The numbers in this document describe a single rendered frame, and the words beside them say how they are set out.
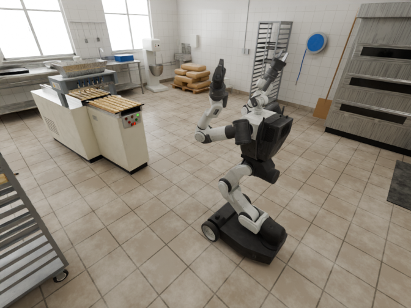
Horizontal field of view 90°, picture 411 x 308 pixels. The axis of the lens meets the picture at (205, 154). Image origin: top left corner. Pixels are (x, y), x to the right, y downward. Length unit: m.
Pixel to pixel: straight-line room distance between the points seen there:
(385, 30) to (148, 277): 4.25
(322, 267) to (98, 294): 1.82
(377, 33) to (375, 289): 3.31
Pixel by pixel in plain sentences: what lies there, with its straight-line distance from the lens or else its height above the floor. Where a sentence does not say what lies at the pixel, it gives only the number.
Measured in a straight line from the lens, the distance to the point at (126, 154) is 2.75.
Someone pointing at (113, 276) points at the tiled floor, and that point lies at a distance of 2.08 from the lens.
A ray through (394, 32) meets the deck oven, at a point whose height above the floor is 1.69.
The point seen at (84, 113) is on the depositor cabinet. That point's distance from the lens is 3.13.
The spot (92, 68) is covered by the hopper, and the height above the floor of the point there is 1.25.
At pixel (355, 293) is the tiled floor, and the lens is 2.24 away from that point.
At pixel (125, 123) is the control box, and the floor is 0.76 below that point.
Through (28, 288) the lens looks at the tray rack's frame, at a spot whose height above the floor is 0.15.
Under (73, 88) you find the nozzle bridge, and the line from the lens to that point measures 3.12.
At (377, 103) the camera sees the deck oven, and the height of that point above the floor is 0.71.
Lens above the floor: 1.74
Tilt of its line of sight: 32 degrees down
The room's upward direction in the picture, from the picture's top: 1 degrees clockwise
